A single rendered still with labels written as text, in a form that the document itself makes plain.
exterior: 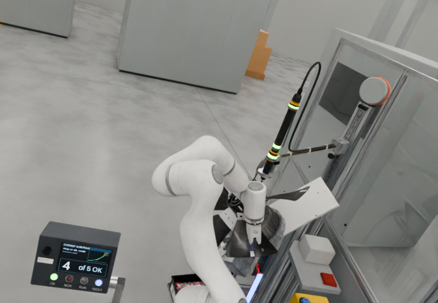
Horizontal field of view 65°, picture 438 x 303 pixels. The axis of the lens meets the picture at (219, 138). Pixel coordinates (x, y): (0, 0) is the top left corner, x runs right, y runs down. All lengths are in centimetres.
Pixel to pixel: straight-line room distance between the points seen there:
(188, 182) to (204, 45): 623
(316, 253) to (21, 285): 194
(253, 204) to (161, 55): 583
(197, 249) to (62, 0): 764
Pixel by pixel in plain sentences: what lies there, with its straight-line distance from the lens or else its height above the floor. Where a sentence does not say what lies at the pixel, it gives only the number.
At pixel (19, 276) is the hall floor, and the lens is 287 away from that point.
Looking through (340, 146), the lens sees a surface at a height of 155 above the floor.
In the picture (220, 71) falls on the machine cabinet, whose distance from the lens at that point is 735.
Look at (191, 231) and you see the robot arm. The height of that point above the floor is 154.
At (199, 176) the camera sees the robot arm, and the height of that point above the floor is 169.
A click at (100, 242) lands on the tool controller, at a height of 125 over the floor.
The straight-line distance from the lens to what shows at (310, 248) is 216.
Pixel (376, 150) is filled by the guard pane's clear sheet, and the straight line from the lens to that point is 217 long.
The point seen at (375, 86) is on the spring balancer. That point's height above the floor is 191.
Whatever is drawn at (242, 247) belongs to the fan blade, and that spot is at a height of 118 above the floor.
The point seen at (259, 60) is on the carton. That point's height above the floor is 46.
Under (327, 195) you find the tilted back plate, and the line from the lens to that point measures 192.
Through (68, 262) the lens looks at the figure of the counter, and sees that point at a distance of 135.
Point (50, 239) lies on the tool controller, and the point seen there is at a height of 125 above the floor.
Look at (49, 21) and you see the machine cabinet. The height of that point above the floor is 28.
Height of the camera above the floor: 218
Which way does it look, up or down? 24 degrees down
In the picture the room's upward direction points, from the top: 19 degrees clockwise
